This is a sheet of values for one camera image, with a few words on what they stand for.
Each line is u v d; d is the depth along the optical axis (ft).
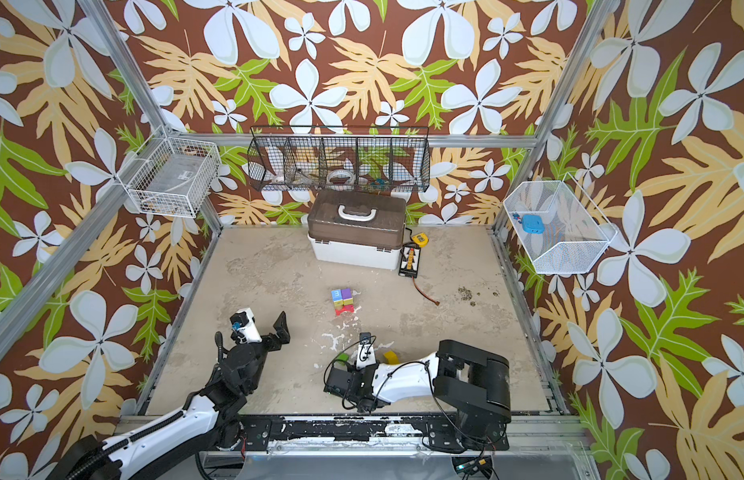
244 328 2.27
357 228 2.99
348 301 2.95
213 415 1.92
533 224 2.82
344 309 3.12
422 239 3.76
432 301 3.24
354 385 2.13
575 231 2.57
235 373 1.99
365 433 2.46
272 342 2.42
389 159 3.25
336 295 2.91
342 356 2.87
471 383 1.50
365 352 2.44
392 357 2.79
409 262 3.54
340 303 2.97
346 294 2.90
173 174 2.83
